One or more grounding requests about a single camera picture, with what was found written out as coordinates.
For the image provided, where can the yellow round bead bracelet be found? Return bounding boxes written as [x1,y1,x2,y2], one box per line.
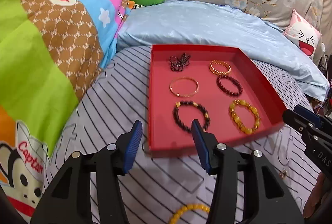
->
[167,203,211,224]

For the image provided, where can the wide gold filigree bangle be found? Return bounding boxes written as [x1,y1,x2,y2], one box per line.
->
[209,60,231,76]

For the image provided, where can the light blue pillow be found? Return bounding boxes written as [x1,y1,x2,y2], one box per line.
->
[116,0,330,101]

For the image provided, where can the dark brown bead bracelet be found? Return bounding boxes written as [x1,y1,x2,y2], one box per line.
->
[172,100,211,134]

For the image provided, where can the white cartoon cat cushion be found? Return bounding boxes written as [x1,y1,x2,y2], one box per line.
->
[283,9,321,59]

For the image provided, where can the dark purple bead chain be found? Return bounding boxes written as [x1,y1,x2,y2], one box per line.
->
[169,52,192,72]

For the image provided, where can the dark red bead bracelet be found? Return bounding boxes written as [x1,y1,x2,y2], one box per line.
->
[216,75,244,98]

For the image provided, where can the yellow jade chunky bracelet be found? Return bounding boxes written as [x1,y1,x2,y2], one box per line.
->
[228,99,261,136]

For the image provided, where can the red shallow cardboard box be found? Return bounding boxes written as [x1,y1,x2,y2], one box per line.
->
[149,44,286,158]

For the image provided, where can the colourful cartoon monkey quilt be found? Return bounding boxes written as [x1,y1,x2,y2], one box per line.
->
[1,0,129,223]

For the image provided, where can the thin gold bangle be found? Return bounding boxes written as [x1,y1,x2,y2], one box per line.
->
[169,77,200,98]

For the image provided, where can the person's right hand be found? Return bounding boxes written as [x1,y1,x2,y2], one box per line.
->
[303,172,326,218]

